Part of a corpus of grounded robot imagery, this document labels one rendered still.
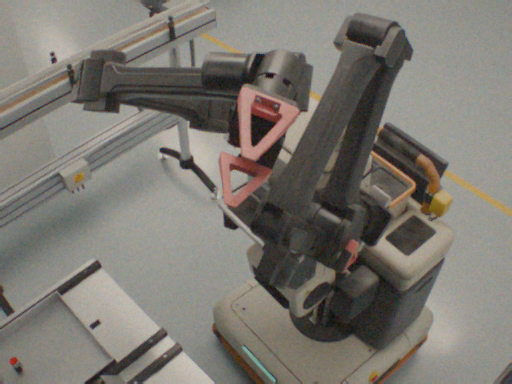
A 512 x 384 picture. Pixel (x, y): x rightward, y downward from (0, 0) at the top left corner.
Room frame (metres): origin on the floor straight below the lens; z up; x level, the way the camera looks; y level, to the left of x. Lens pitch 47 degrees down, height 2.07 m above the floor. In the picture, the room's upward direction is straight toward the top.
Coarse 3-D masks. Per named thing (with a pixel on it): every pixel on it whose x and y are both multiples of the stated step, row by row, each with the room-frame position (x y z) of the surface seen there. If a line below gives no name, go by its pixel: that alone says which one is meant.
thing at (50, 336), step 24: (48, 312) 0.69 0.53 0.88; (72, 312) 0.68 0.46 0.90; (0, 336) 0.60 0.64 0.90; (24, 336) 0.61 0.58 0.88; (48, 336) 0.62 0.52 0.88; (72, 336) 0.62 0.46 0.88; (0, 360) 0.54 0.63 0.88; (24, 360) 0.55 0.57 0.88; (48, 360) 0.55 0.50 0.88; (72, 360) 0.56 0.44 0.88; (96, 360) 0.56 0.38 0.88
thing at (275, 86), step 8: (256, 80) 0.56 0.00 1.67; (264, 80) 0.55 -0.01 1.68; (272, 80) 0.55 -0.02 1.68; (280, 80) 0.55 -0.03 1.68; (264, 88) 0.54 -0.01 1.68; (272, 88) 0.54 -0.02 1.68; (280, 88) 0.54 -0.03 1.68; (288, 88) 0.55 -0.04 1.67; (288, 96) 0.54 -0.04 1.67; (288, 104) 0.49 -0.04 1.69; (296, 104) 0.50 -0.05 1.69; (256, 120) 0.50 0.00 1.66; (264, 120) 0.51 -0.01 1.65; (232, 128) 0.52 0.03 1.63; (256, 128) 0.50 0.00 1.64; (264, 128) 0.49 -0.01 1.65; (232, 136) 0.52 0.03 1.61; (256, 136) 0.51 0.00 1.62; (232, 144) 0.52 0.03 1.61; (256, 144) 0.52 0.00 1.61
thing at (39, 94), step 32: (192, 0) 2.18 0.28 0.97; (128, 32) 1.94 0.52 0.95; (160, 32) 1.97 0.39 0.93; (192, 32) 2.06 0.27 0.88; (64, 64) 1.73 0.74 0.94; (128, 64) 1.82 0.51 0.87; (0, 96) 1.52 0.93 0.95; (32, 96) 1.55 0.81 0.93; (64, 96) 1.61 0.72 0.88; (0, 128) 1.42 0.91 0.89
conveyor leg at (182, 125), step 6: (174, 48) 2.03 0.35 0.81; (168, 54) 2.04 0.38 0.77; (174, 54) 2.03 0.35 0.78; (174, 60) 2.03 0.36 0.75; (180, 60) 2.05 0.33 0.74; (174, 66) 2.03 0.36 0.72; (180, 66) 2.05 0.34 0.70; (180, 120) 2.03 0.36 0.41; (180, 126) 2.03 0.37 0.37; (186, 126) 2.04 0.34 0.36; (180, 132) 2.03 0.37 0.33; (186, 132) 2.04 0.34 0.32; (180, 138) 2.03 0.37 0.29; (186, 138) 2.04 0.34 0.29; (180, 144) 2.04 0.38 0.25; (186, 144) 2.03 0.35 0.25; (180, 150) 2.04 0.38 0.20; (186, 150) 2.03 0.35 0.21; (186, 156) 2.03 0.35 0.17
